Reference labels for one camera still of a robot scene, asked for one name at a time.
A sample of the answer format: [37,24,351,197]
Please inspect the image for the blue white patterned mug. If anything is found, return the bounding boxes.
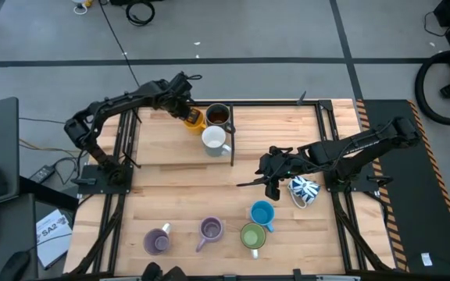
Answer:
[287,174,322,209]

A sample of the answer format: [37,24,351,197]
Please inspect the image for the black power brick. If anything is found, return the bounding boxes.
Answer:
[29,165,56,183]

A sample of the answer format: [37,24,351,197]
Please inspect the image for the yellow floor cable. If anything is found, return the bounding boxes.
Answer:
[18,138,85,154]

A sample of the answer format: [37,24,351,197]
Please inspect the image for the orange black vacuum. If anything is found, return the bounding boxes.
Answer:
[414,49,450,126]

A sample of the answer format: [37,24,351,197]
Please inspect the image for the person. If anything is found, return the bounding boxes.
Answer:
[141,261,189,281]

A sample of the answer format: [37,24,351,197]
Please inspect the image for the coiled black cable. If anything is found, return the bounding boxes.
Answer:
[124,0,155,28]

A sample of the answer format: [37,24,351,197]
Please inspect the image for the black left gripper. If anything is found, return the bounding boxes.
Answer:
[164,87,202,124]

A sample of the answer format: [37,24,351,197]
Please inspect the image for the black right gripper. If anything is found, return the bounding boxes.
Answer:
[236,146,302,202]

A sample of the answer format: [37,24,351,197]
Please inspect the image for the dark grey mug brown inside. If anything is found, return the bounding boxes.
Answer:
[205,102,237,134]

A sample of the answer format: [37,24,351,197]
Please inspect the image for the orange mug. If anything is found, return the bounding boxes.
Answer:
[183,111,207,136]

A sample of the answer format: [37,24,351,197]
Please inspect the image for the black computer mouse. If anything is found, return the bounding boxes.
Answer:
[0,251,30,281]

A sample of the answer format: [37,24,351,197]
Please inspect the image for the purple mug white handle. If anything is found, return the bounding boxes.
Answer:
[143,222,172,256]

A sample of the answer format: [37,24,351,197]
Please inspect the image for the black shelf end post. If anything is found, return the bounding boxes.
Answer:
[228,105,236,167]

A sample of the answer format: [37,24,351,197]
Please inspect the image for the black hazard-striped floor mat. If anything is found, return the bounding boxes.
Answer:
[355,98,450,276]

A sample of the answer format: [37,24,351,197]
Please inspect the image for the long black floor cable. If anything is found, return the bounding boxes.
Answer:
[99,0,142,87]

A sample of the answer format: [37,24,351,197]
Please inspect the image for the white printed booklet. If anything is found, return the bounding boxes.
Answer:
[35,208,73,270]

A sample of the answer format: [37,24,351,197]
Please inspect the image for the green mug white handle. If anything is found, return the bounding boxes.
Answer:
[240,222,267,260]

